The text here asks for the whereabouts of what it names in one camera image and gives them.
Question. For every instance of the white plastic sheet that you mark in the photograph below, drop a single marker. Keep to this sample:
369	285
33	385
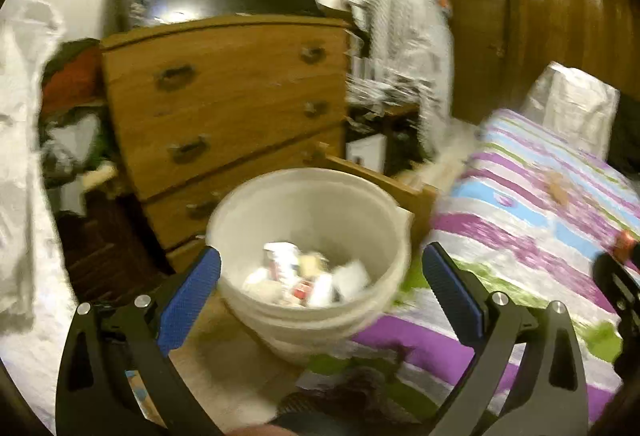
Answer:
28	40

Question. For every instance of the red apple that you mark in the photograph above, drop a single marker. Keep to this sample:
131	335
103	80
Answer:
626	249

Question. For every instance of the wooden bed footboard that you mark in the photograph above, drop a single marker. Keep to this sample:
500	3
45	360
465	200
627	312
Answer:
420	202

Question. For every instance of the white tissue ball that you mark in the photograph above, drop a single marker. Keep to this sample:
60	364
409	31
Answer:
272	285

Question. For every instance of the striped floral bedsheet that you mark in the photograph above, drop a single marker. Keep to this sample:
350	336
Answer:
499	222

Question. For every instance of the wooden chest of drawers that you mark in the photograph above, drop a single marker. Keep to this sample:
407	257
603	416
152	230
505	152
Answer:
201	107

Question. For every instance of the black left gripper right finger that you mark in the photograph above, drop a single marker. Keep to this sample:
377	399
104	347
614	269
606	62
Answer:
526	376

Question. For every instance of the striped white hanging garment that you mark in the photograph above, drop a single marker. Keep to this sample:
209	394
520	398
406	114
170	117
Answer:
410	61

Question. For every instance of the printed drinking cup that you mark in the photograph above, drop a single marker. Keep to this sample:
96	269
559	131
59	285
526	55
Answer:
139	13

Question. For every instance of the white plastic bucket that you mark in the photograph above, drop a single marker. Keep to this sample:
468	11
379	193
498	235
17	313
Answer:
342	216

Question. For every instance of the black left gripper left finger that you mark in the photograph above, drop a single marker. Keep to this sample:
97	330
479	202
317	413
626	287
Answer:
115	375

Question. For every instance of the pile of clothes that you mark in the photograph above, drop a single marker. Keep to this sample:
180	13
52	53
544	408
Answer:
72	133

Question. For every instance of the cream paper piece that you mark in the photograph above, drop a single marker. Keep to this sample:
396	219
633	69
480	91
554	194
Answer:
311	265

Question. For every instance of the grey printed carton box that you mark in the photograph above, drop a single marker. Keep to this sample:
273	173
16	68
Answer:
281	259

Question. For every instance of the white folded tissue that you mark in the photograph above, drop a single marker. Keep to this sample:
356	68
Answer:
350	279

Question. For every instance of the white product box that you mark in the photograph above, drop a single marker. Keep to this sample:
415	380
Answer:
369	152

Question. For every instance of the small orange snack wrapper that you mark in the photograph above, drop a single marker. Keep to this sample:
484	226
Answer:
559	188

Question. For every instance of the dark wooden wardrobe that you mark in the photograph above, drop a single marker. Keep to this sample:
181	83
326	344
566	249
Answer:
502	46

